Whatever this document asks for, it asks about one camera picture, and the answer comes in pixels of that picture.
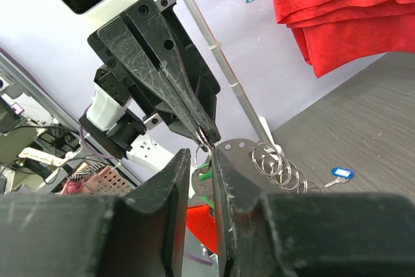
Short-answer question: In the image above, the metal key holder red handle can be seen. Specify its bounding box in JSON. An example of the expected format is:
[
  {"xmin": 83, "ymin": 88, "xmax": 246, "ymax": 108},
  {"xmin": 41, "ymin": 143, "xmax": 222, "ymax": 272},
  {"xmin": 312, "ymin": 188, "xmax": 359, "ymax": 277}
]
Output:
[{"xmin": 186, "ymin": 137, "xmax": 324, "ymax": 255}]

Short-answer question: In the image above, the white clothes rack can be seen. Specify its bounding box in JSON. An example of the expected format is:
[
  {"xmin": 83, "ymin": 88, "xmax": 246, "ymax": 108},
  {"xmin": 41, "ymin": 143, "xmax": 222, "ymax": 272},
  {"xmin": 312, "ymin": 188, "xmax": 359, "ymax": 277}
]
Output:
[{"xmin": 183, "ymin": 0, "xmax": 284, "ymax": 156}]

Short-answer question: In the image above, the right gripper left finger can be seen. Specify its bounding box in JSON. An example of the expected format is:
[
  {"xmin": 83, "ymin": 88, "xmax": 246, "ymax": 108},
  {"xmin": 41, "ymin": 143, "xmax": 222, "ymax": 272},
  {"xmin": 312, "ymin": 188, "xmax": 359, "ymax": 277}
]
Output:
[{"xmin": 1, "ymin": 149, "xmax": 191, "ymax": 276}]

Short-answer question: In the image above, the green tag key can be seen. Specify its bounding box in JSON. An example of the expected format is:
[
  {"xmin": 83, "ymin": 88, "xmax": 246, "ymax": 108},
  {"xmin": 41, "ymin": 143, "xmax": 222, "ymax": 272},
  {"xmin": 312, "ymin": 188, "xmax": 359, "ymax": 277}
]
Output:
[{"xmin": 191, "ymin": 147, "xmax": 215, "ymax": 210}]

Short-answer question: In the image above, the metal split ring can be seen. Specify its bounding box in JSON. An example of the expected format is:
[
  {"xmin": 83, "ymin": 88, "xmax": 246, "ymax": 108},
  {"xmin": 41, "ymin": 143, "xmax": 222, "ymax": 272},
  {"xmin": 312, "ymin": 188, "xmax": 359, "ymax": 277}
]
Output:
[{"xmin": 196, "ymin": 127, "xmax": 211, "ymax": 148}]

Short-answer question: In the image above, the red cloth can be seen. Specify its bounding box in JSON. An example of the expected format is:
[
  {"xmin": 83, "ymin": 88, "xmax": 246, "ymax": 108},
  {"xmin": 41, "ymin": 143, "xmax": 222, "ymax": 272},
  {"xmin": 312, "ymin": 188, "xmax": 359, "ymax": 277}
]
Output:
[{"xmin": 273, "ymin": 0, "xmax": 414, "ymax": 78}]

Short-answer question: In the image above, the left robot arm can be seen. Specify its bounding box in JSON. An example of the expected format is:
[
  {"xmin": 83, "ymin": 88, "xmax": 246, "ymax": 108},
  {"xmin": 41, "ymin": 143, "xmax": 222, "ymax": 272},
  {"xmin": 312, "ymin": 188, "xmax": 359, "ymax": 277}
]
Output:
[{"xmin": 79, "ymin": 0, "xmax": 220, "ymax": 165}]

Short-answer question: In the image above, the blue tag key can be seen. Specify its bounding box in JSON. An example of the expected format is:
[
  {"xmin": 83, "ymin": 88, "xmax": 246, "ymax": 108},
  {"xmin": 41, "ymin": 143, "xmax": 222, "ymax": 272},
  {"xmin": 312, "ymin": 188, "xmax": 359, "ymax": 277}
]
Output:
[{"xmin": 324, "ymin": 167, "xmax": 355, "ymax": 188}]

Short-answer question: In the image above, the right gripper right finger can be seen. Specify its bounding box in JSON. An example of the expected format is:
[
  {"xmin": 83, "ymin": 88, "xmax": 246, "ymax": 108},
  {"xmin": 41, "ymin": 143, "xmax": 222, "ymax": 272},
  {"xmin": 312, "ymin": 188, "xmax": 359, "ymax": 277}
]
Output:
[{"xmin": 212, "ymin": 151, "xmax": 414, "ymax": 276}]

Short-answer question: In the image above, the pink plastic basket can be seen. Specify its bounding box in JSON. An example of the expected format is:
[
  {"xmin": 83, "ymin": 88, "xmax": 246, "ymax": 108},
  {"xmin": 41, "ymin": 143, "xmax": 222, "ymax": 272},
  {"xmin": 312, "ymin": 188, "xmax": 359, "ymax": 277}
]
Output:
[{"xmin": 82, "ymin": 166, "xmax": 135, "ymax": 197}]

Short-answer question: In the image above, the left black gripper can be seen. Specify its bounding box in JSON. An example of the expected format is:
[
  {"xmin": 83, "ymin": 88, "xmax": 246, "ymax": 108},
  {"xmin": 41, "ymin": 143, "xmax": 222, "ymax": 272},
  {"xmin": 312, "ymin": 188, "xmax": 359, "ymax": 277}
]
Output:
[{"xmin": 88, "ymin": 0, "xmax": 220, "ymax": 145}]

